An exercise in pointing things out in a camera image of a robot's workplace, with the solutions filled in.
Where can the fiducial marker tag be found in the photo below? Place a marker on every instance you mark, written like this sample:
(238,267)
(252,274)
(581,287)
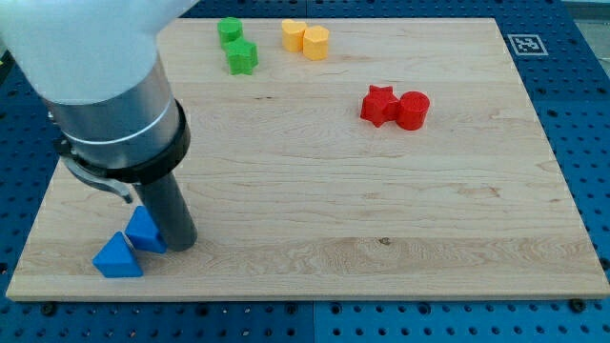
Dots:
(527,44)

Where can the red cylinder block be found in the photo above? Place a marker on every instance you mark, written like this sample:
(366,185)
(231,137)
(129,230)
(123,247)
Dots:
(412,110)

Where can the green cylinder block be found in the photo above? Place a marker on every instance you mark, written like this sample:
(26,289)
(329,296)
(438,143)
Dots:
(229,29)

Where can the wooden board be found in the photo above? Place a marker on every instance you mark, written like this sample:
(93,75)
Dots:
(295,197)

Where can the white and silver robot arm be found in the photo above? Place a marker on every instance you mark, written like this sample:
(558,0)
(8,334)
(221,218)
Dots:
(97,68)

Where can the blue triangle block front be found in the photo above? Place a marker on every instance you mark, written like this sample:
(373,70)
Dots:
(116,259)

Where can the green star block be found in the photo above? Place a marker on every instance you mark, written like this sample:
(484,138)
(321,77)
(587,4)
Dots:
(241,56)

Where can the red star block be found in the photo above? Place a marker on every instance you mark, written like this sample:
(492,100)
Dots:
(379,105)

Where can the blue triangle block rear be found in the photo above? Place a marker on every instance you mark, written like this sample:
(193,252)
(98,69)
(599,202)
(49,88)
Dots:
(143,233)

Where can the yellow hexagon block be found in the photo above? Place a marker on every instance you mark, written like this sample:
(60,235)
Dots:
(316,43)

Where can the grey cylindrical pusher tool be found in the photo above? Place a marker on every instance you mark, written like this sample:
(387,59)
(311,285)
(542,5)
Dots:
(168,209)

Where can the yellow heart block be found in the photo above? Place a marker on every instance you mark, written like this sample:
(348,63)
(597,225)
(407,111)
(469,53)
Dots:
(292,34)

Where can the blue triangle block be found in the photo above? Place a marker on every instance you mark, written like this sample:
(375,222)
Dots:
(116,259)
(143,233)

